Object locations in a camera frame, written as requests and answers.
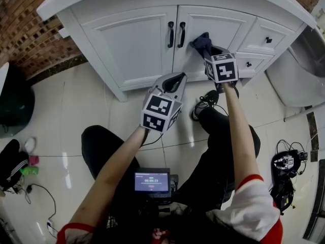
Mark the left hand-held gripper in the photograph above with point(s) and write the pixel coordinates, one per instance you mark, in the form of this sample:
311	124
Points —
160	110

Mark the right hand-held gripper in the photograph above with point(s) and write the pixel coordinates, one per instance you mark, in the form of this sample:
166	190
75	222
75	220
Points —
223	70

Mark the dark blue cloth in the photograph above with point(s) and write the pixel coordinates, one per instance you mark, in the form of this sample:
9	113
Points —
201	43

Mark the white cabinet door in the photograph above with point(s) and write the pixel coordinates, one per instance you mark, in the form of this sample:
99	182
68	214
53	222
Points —
228	29
132	47

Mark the person's right forearm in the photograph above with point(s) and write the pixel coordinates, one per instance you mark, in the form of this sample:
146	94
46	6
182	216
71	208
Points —
241	136

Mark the person's left forearm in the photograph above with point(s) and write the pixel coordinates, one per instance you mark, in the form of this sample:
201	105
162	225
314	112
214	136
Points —
114	169

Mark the white drawer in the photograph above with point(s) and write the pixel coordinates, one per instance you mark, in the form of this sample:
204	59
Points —
254	38
259	63

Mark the white vanity cabinet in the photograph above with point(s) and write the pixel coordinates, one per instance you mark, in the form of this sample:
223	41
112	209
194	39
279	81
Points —
76	34

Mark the pink small object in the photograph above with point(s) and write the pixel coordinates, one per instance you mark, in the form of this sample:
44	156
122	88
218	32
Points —
33	160

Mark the black drawer knob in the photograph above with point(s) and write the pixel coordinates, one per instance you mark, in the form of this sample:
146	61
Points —
268	40
249	64

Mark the person's black shoe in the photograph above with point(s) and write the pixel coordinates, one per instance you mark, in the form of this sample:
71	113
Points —
203	105

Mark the person's black trousers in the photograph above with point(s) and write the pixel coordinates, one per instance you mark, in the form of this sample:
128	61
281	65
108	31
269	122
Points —
101	149

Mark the small monitor screen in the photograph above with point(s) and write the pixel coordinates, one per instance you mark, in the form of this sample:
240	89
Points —
151	182

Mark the white pipe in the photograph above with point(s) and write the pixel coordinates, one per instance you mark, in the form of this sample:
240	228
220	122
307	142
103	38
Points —
304	113

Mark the spare gripper device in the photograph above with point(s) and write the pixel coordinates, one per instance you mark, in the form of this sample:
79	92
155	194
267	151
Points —
285	163

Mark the person's white red shirt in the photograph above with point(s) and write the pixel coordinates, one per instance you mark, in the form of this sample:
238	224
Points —
254	207

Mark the green plastic bottle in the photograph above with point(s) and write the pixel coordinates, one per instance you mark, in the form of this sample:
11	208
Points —
30	171

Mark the black power adaptor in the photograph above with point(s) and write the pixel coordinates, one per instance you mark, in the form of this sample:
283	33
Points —
29	189

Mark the white wall plate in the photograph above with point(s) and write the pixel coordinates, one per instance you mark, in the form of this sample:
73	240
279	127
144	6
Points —
64	32

